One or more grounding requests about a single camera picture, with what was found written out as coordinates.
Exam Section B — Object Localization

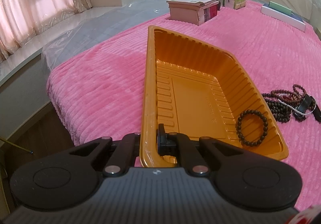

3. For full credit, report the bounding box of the green book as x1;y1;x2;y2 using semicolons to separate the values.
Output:
268;1;292;16

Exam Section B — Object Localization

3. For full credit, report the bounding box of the pink cardboard box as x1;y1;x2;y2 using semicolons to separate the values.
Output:
167;0;220;25

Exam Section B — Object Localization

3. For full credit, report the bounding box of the orange plastic tray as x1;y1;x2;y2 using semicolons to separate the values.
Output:
140;25;289;167

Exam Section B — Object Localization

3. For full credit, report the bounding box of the clear plastic mattress cover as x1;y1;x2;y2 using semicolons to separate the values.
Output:
41;0;169;77

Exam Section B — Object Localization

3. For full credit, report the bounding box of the reddish brown bead bracelet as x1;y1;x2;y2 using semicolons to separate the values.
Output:
236;109;269;148

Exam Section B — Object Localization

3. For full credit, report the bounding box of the black smart watch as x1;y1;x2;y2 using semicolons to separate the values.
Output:
313;104;321;123

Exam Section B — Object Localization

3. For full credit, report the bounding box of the dark wooden bead necklace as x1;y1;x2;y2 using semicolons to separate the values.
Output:
261;92;293;123

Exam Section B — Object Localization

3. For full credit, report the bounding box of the black fitness band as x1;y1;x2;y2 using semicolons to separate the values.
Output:
292;95;316;122

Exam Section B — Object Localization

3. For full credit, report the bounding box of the reddish brown bead necklace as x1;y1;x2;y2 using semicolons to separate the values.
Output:
270;83;311;105

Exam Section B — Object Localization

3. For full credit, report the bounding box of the white flat box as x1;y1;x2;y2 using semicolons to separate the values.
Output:
261;4;306;32

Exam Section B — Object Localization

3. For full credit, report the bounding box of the pink curtain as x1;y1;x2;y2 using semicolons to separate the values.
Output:
0;0;93;63

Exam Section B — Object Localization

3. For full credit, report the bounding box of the pink plush blanket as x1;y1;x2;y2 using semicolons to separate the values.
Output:
47;1;320;210

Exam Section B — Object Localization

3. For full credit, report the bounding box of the green yellow tissue pack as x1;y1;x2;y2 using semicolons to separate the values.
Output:
223;0;246;10

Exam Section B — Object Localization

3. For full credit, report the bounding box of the white pearl strand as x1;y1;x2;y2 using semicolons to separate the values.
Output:
276;93;306;111

